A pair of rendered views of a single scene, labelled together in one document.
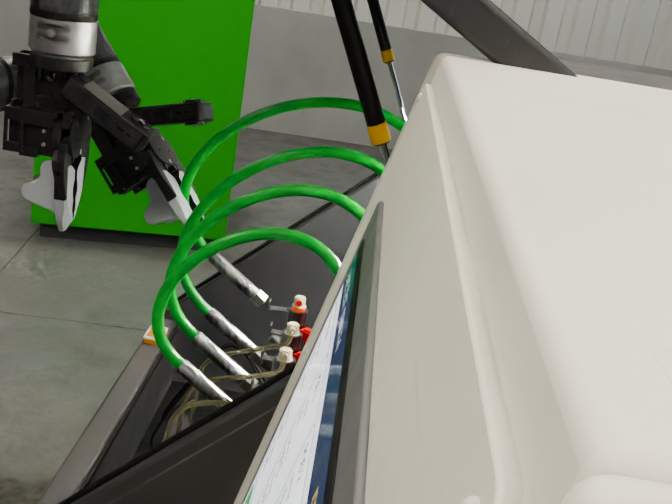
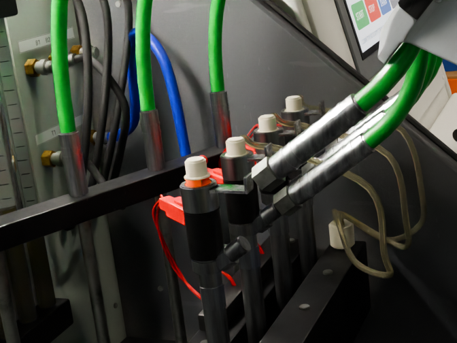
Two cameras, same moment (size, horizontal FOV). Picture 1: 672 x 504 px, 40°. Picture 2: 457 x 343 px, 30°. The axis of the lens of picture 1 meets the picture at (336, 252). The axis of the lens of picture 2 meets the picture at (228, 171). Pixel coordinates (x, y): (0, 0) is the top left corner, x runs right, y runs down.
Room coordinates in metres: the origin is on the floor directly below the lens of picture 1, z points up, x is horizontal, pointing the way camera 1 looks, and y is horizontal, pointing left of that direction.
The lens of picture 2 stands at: (1.74, 0.30, 1.32)
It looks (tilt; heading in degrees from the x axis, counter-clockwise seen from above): 16 degrees down; 203
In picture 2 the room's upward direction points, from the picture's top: 7 degrees counter-clockwise
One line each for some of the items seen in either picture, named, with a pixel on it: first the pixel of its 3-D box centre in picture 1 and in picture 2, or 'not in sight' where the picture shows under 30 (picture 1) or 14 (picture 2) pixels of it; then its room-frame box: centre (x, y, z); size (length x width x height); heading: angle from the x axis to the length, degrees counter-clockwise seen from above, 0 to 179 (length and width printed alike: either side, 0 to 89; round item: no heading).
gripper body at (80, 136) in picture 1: (52, 105); not in sight; (1.07, 0.36, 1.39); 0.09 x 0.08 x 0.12; 89
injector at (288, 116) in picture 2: not in sight; (313, 209); (0.94, 0.05, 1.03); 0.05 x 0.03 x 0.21; 89
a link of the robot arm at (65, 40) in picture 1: (62, 37); not in sight; (1.07, 0.35, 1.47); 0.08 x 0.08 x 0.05
